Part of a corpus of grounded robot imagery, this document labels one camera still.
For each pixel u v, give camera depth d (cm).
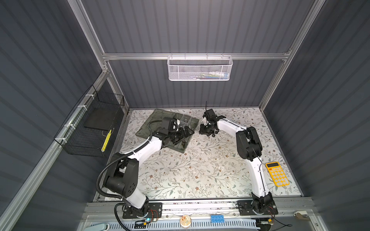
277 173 84
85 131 72
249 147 62
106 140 69
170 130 72
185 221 70
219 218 69
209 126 83
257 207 66
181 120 108
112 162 43
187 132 78
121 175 46
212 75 91
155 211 72
